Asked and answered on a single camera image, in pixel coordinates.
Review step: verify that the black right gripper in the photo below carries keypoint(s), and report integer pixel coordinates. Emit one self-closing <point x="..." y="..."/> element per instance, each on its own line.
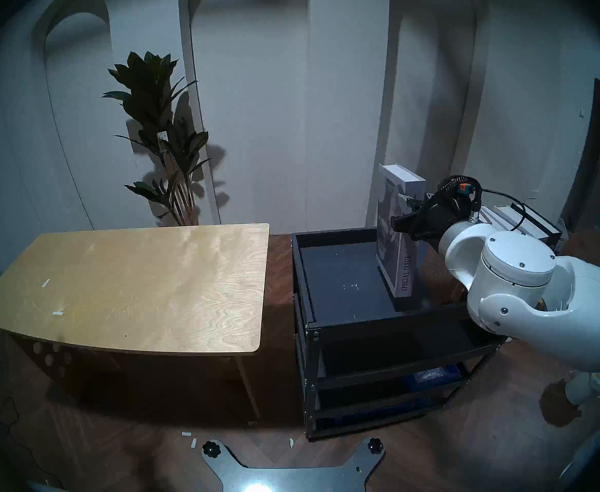
<point x="433" y="219"/>

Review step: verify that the large grey SPECIAL ISSUE book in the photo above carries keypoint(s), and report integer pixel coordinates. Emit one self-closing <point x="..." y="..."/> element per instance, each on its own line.
<point x="397" y="240"/>

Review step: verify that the silver book small black lettering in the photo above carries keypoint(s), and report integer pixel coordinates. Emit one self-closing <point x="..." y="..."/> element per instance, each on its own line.
<point x="505" y="214"/>

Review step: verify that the black CENTURY book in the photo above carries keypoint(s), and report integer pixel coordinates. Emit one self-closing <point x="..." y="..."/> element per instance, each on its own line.
<point x="541" y="222"/>

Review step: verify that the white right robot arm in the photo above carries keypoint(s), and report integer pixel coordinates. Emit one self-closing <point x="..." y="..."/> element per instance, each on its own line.
<point x="535" y="291"/>

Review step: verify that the black metal shelf cart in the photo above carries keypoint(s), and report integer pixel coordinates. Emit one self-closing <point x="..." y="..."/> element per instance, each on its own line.
<point x="346" y="281"/>

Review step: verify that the light wooden display table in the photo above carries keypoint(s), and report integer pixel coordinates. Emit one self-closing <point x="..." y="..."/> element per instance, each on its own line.
<point x="126" y="291"/>

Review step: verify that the clear plastic storage container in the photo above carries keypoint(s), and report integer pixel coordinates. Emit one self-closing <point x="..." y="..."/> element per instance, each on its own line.
<point x="564" y="232"/>

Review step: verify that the blue bin with clear bag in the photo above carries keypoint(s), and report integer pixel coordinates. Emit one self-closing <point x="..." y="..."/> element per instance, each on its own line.
<point x="433" y="374"/>

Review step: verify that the dark grey door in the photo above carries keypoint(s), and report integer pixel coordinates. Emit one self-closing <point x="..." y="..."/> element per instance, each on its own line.
<point x="594" y="152"/>

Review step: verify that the tall green potted plant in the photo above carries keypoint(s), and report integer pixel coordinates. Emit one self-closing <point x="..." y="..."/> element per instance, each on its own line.
<point x="151" y="96"/>

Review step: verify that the blue plastic bin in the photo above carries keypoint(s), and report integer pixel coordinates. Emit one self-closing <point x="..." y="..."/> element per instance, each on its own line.
<point x="377" y="411"/>

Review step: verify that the black star knob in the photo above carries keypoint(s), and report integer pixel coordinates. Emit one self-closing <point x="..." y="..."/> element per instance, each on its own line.
<point x="211" y="449"/>
<point x="375" y="445"/>

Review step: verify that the white trash bin with bag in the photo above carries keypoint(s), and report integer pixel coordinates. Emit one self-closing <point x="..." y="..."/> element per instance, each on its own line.
<point x="587" y="386"/>

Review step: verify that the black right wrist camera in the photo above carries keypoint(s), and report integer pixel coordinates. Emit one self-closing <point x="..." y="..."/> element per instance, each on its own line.
<point x="464" y="186"/>

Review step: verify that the grey metal robot base plate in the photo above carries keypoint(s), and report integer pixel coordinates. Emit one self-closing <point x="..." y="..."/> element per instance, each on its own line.
<point x="290" y="478"/>

